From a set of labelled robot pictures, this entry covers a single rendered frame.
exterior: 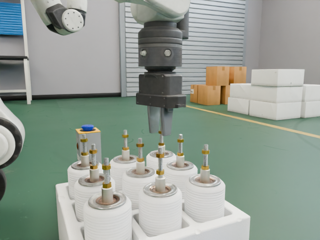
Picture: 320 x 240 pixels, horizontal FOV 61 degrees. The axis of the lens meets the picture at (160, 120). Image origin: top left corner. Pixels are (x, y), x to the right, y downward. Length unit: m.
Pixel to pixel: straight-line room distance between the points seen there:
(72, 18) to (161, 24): 0.57
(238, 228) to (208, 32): 6.13
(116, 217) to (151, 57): 0.31
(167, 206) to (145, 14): 0.38
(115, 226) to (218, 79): 3.94
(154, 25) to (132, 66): 5.26
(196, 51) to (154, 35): 5.92
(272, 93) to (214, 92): 1.38
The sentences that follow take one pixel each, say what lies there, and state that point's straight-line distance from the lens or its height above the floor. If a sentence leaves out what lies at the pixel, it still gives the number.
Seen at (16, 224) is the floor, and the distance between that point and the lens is 1.10.
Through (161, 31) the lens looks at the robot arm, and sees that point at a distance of 0.52.
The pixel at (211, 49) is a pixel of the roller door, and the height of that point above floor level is 1.04.
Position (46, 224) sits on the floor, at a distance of 1.05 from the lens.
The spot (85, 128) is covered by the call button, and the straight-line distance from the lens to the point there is 0.93.
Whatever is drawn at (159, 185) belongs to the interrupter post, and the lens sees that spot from 0.60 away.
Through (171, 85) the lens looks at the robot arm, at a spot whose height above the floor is 0.48.
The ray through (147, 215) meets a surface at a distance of 0.60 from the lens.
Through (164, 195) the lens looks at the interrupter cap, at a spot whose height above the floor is 0.25.
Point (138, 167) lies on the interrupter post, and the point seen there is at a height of 0.27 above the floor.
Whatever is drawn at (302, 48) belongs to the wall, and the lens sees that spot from 6.79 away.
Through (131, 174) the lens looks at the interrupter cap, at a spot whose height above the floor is 0.25.
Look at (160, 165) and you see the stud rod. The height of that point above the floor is 0.31.
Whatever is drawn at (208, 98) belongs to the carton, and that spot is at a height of 0.11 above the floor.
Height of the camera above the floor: 0.51
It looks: 10 degrees down
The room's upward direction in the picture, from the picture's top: straight up
